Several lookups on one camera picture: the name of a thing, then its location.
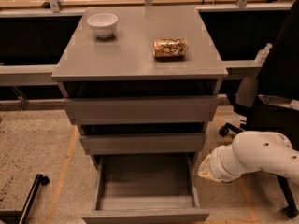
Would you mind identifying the grey top drawer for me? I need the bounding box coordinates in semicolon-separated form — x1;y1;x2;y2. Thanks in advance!
66;95;218;124

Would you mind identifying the grey drawer cabinet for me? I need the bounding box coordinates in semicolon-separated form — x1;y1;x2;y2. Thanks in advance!
50;5;229;170

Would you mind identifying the grey middle drawer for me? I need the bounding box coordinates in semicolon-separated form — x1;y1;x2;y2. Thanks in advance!
80;133;206;155

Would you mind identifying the grey drawer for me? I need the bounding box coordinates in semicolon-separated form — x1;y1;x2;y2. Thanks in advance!
80;133;206;155
82;153;209;224
66;95;218;124

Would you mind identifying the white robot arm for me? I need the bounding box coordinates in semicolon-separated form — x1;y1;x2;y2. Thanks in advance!
198;131;299;184

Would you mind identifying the black office chair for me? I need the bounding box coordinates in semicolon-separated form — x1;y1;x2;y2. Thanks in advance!
219;0;299;218

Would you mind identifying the white ceramic bowl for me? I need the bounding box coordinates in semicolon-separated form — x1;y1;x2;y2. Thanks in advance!
87;13;119;38

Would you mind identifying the clear plastic bottle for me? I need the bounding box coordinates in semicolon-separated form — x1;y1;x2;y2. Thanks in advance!
254;43;272;65

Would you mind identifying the grey bottom drawer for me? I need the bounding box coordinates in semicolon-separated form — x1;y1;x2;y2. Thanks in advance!
82;153;209;224

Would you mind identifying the long grey desk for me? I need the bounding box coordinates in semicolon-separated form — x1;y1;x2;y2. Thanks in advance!
0;2;292;87

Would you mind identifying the black metal stand leg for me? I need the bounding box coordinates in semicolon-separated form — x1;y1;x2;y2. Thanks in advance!
0;174;50;224

